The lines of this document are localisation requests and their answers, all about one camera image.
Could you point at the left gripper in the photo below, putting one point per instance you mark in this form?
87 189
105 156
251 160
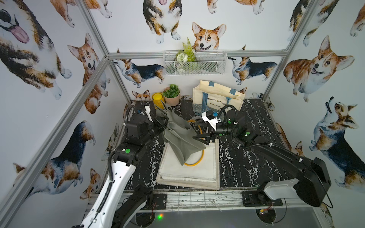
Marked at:
159 124

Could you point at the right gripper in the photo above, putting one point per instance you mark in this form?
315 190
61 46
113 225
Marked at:
206 136

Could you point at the grey-green canvas bag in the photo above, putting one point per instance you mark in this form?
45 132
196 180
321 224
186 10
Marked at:
179 134

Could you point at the white bag with yellow handles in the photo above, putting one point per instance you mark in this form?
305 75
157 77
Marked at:
210 153

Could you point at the cream bag with blue handles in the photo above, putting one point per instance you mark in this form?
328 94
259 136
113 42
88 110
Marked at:
209 95

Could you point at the cream canvas bag with print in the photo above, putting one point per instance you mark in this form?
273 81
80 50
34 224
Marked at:
188 182

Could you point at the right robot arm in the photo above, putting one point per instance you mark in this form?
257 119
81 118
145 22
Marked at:
310 182

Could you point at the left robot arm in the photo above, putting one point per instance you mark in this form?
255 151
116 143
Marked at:
140 130

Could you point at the yellow toy bucket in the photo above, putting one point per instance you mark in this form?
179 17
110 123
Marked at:
158 100

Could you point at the pink pot green plant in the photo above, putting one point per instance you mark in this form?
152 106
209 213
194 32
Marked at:
172 95

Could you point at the artificial green fern plant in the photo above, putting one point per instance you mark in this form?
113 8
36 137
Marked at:
185 60

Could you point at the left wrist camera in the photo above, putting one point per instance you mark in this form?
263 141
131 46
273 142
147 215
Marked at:
147 109

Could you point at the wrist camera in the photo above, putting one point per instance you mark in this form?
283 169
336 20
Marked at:
210 119
147 109

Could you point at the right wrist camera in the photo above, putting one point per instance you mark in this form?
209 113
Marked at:
210 119

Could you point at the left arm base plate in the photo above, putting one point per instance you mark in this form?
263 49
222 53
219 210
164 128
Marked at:
155 202

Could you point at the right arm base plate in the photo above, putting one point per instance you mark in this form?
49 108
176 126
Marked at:
259 199

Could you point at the white wire mesh basket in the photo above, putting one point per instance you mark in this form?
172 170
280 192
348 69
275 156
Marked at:
203 63

